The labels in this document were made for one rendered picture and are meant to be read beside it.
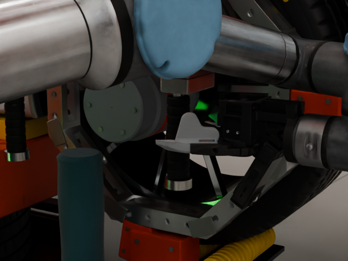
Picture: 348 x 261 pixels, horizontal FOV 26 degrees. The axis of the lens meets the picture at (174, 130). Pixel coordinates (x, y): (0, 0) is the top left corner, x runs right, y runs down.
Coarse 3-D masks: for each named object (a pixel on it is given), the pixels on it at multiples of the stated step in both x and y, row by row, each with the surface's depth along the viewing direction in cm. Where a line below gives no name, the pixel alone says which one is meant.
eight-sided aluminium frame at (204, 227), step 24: (240, 0) 130; (264, 0) 133; (264, 24) 129; (288, 24) 132; (48, 96) 157; (72, 96) 159; (288, 96) 129; (48, 120) 158; (72, 120) 160; (72, 144) 156; (288, 168) 133; (120, 192) 157; (264, 192) 140; (120, 216) 153; (144, 216) 150; (168, 216) 147; (192, 216) 144; (216, 216) 143
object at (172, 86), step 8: (200, 72) 117; (208, 72) 119; (168, 80) 115; (176, 80) 114; (184, 80) 114; (192, 80) 115; (200, 80) 117; (208, 80) 119; (168, 88) 115; (176, 88) 115; (184, 88) 114; (192, 88) 115; (200, 88) 117; (208, 88) 120
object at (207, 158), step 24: (216, 72) 148; (216, 96) 149; (216, 120) 149; (120, 144) 163; (144, 144) 173; (120, 168) 162; (144, 168) 166; (192, 168) 175; (216, 168) 152; (144, 192) 159; (168, 192) 160; (192, 192) 161; (216, 192) 153
